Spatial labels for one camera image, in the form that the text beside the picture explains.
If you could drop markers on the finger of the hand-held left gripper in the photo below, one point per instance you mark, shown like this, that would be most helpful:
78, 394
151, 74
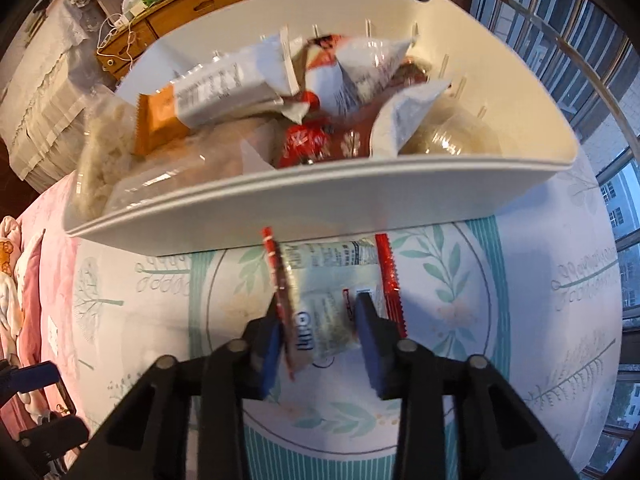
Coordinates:
35, 376
50, 435

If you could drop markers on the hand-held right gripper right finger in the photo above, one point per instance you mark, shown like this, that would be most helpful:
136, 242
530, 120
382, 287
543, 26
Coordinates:
372, 355

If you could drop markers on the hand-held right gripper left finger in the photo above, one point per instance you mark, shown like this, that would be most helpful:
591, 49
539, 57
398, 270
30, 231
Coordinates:
270, 355

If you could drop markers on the red-edged brownie packet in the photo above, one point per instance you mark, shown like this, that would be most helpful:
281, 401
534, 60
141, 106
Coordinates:
325, 300

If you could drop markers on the white plastic bin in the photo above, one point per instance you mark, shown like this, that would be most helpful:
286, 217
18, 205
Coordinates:
325, 200

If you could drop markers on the white bread packet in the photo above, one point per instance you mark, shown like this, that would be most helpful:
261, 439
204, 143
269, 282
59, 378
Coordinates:
200, 157

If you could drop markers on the clear pale pastry packet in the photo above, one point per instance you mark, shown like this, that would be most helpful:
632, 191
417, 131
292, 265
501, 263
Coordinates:
450, 135

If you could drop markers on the orange biscuit ball packet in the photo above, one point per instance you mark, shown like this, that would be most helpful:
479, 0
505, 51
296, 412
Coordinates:
165, 120

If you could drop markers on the clear dark pastry packet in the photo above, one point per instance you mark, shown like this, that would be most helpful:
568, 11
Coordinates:
380, 60

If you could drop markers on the pink blanket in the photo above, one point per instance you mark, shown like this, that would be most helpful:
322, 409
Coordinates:
50, 240

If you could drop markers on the white lace cover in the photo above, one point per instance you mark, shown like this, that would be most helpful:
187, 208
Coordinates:
45, 100

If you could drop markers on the metal window grille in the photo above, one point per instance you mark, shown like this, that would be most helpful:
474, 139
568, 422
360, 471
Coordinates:
600, 92

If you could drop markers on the wooden desk with drawers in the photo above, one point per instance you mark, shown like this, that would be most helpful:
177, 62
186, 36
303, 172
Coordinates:
210, 10

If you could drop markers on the green white box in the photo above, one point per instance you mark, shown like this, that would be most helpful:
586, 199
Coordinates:
147, 0

